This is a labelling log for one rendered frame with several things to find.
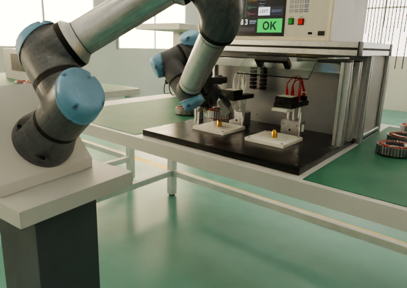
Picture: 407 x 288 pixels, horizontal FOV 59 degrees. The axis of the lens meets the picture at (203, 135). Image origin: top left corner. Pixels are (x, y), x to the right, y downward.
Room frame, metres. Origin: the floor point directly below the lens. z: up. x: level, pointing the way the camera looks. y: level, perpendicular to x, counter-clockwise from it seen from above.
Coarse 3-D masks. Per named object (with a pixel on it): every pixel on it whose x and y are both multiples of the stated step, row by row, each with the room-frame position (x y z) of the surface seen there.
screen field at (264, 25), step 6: (276, 18) 1.40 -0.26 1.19; (282, 18) 1.38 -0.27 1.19; (258, 24) 1.44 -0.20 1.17; (264, 24) 1.43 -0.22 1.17; (270, 24) 1.41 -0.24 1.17; (276, 24) 1.39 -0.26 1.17; (258, 30) 1.44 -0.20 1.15; (264, 30) 1.43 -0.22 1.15; (270, 30) 1.41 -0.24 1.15; (276, 30) 1.39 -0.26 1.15
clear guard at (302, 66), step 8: (248, 56) 1.19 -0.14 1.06; (280, 56) 1.12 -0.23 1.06; (288, 56) 1.11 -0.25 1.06; (296, 56) 1.10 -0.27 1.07; (304, 56) 1.13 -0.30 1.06; (312, 56) 1.16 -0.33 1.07; (320, 56) 1.20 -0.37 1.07; (328, 56) 1.24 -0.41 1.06; (336, 56) 1.28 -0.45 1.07; (248, 64) 1.16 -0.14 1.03; (256, 64) 1.14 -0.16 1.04; (264, 64) 1.13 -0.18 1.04; (272, 64) 1.11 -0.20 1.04; (280, 64) 1.10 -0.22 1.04; (296, 64) 1.07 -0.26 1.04; (304, 64) 1.05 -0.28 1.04; (312, 64) 1.04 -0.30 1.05; (240, 72) 1.15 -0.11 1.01; (248, 72) 1.13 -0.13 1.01; (256, 72) 1.12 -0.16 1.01; (264, 72) 1.10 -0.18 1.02; (272, 72) 1.09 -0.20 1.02; (280, 72) 1.07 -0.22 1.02; (288, 72) 1.06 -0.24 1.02; (296, 72) 1.04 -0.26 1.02; (304, 72) 1.03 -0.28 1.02
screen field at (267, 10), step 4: (260, 8) 1.44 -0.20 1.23; (264, 8) 1.43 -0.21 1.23; (268, 8) 1.42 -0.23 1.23; (272, 8) 1.41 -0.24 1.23; (276, 8) 1.40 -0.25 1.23; (280, 8) 1.39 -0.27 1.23; (260, 12) 1.44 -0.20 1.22; (264, 12) 1.43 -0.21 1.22; (268, 12) 1.42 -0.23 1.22; (272, 12) 1.41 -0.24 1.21; (276, 12) 1.40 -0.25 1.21; (280, 12) 1.39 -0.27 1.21
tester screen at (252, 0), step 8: (248, 0) 1.47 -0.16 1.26; (256, 0) 1.45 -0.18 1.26; (264, 0) 1.43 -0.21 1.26; (272, 0) 1.41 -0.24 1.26; (280, 0) 1.39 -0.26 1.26; (248, 8) 1.47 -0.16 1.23; (256, 8) 1.45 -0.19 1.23; (248, 16) 1.47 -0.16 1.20; (256, 16) 1.45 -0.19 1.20; (264, 16) 1.43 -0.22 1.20; (272, 16) 1.41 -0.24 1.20; (280, 16) 1.39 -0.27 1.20; (248, 24) 1.47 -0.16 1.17; (256, 24) 1.45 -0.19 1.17; (240, 32) 1.49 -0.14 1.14; (248, 32) 1.47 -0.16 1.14; (256, 32) 1.45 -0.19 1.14
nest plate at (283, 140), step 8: (248, 136) 1.23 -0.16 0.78; (256, 136) 1.24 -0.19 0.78; (264, 136) 1.24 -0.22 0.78; (280, 136) 1.25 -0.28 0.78; (288, 136) 1.25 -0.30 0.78; (296, 136) 1.26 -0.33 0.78; (264, 144) 1.17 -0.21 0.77; (272, 144) 1.16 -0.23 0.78; (280, 144) 1.14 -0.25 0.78; (288, 144) 1.16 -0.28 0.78
